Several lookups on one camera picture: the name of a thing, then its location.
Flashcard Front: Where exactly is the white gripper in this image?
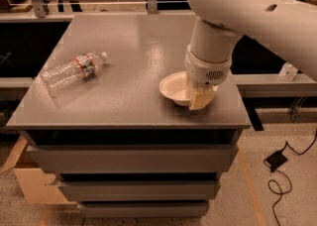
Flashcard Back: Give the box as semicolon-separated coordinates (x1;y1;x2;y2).
184;47;232;110

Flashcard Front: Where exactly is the white paper bowl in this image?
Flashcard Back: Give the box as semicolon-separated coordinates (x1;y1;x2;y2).
158;70;219;108

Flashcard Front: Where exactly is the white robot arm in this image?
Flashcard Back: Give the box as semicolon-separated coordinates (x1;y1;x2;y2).
185;0;317;110

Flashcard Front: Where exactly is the clear plastic water bottle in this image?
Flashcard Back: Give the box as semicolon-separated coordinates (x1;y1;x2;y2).
40;52;110;97

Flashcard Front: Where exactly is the grey drawer cabinet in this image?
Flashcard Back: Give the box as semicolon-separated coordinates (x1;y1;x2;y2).
8;13;250;217

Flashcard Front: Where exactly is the black power adapter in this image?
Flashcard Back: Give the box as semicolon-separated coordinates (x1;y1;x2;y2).
264;151;288;172

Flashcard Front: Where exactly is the cardboard box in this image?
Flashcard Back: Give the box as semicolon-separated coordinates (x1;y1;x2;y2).
0;136;72;205

